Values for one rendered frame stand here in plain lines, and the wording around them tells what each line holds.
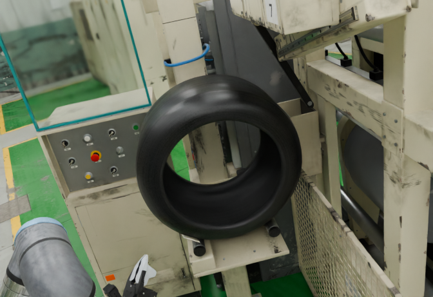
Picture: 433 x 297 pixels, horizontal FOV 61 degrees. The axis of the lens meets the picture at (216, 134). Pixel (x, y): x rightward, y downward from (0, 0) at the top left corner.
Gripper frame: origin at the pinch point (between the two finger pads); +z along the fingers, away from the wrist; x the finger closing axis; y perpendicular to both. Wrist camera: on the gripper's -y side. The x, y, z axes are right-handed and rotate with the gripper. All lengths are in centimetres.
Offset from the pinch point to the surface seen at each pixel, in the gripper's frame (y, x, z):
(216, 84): -8, 25, 55
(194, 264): 22.1, -2.1, 3.7
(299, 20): -18, 66, 54
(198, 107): -12, 25, 44
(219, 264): 31.4, -0.1, 6.5
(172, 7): -26, 7, 84
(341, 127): 79, 8, 89
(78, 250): 47, -193, 0
